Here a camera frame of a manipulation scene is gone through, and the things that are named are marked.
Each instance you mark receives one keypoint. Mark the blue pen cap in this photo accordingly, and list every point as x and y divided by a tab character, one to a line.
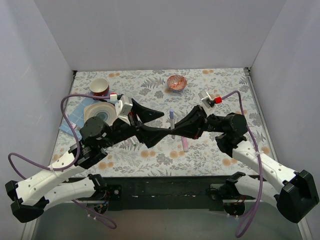
171	114

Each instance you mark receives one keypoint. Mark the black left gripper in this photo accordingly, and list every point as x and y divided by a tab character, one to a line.
135	122

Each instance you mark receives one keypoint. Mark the red ceramic mug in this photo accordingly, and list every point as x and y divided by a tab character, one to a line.
99	87

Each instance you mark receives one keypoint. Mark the white pen with green tip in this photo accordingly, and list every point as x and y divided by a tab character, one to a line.
132	141

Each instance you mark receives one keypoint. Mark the blue checked cloth napkin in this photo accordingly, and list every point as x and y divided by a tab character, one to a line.
77	116

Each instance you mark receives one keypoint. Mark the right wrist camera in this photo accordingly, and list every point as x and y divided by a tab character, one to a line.
207	103

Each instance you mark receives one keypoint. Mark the pink highlighter pen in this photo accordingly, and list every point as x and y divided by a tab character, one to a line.
184	144

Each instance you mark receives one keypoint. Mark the beige plate with blue rings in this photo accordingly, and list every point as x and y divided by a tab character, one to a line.
104	110

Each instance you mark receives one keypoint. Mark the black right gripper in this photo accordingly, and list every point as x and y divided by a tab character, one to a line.
203	121

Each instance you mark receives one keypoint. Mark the floral tablecloth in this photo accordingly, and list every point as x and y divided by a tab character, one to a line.
149	88

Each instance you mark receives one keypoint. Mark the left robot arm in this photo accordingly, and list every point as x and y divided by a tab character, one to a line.
32	196

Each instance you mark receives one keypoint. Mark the orange patterned bowl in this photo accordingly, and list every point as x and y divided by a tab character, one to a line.
176	82

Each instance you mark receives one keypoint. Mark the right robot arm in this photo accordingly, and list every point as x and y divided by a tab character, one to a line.
295	192

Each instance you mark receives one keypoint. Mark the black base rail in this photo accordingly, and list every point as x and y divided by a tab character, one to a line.
157	193

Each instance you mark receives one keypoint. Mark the white pen with blue tip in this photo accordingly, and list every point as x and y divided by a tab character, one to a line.
172	121

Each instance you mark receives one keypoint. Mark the black handled fork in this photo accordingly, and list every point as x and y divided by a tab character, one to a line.
74	126

